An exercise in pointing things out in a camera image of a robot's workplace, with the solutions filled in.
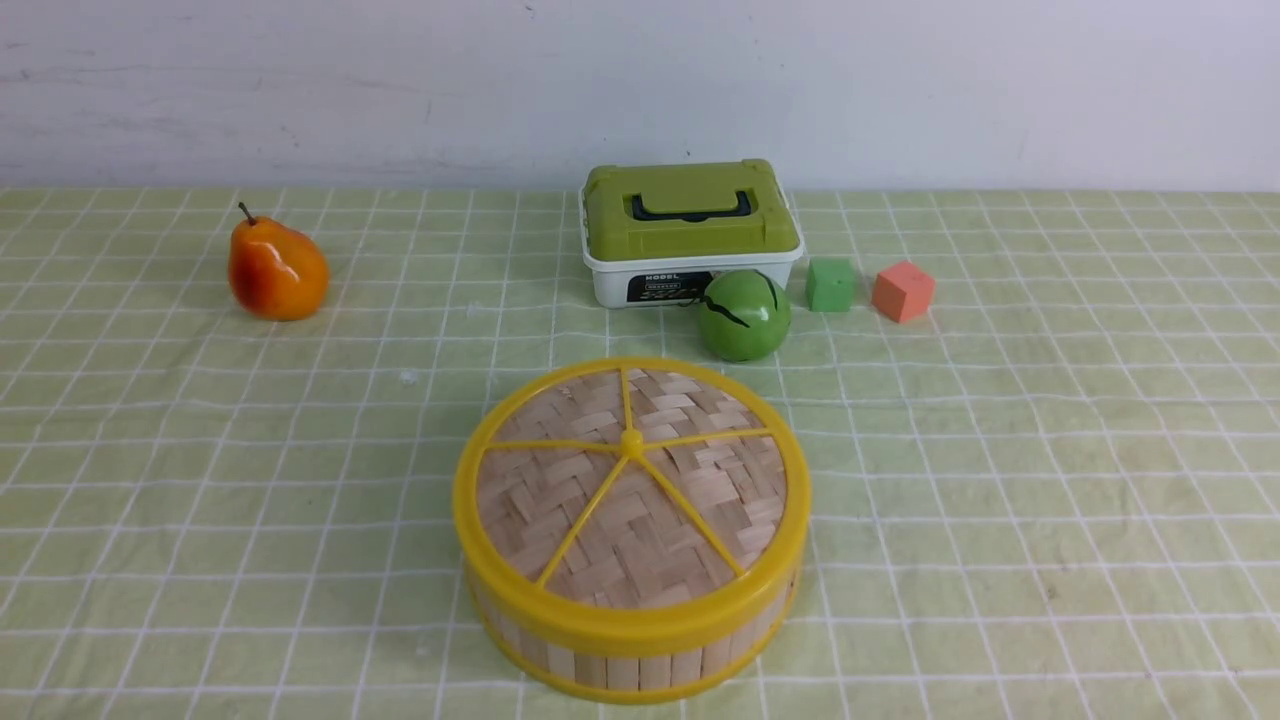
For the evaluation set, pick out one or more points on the green foam cube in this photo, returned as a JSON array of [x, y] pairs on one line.
[[830, 285]]

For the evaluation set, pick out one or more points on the green toy fruit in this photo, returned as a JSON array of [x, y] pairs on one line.
[[743, 316]]

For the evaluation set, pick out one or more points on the yellow woven steamer lid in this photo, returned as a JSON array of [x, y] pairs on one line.
[[632, 505]]

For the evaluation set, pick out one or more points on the orange foam cube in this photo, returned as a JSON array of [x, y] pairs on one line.
[[903, 292]]

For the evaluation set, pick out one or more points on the green checked tablecloth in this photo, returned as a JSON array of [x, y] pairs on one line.
[[1053, 497]]

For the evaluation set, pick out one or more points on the yellow bamboo steamer basket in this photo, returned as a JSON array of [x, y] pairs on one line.
[[638, 680]]

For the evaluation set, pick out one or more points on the orange toy pear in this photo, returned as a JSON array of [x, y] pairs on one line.
[[275, 272]]

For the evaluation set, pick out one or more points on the green lidded storage box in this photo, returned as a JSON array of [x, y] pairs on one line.
[[658, 234]]

